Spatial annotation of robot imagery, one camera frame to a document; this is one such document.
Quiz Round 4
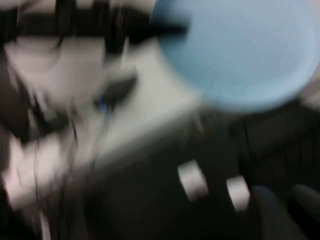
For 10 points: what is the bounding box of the light blue round plate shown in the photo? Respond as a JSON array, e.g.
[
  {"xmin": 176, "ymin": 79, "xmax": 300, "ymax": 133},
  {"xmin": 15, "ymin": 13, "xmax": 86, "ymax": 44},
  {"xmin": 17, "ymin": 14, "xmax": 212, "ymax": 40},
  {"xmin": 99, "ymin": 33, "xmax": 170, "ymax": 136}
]
[{"xmin": 151, "ymin": 0, "xmax": 320, "ymax": 113}]

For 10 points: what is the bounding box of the white power adapter plug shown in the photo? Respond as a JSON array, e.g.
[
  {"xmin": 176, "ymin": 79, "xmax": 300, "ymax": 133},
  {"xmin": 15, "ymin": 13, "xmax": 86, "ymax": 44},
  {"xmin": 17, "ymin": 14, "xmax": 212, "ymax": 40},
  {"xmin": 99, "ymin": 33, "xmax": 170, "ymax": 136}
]
[{"xmin": 176, "ymin": 159, "xmax": 210, "ymax": 203}]

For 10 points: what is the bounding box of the black wire dish rack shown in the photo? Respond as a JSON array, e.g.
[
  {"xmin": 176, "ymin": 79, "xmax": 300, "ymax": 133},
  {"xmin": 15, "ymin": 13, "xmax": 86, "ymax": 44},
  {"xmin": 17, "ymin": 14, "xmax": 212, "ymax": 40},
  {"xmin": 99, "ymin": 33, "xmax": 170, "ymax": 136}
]
[{"xmin": 207, "ymin": 97, "xmax": 320, "ymax": 186}]

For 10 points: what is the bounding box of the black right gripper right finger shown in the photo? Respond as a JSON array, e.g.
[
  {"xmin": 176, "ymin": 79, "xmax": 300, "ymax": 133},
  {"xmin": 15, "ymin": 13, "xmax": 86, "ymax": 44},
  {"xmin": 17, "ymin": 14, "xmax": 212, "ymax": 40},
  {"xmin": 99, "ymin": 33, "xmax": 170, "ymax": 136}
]
[{"xmin": 289, "ymin": 183, "xmax": 320, "ymax": 226}]

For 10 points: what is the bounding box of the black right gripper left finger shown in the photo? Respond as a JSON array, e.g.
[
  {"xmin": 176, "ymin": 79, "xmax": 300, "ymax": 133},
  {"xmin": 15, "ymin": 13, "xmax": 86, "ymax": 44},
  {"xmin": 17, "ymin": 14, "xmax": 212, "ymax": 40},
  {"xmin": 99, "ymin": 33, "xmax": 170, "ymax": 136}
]
[{"xmin": 249, "ymin": 184, "xmax": 291, "ymax": 240}]

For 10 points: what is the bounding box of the small white cube block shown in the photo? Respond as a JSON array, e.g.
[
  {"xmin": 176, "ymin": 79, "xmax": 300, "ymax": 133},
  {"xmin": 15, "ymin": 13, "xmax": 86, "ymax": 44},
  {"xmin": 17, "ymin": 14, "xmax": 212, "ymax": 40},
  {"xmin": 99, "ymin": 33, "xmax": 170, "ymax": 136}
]
[{"xmin": 225, "ymin": 174, "xmax": 252, "ymax": 213}]

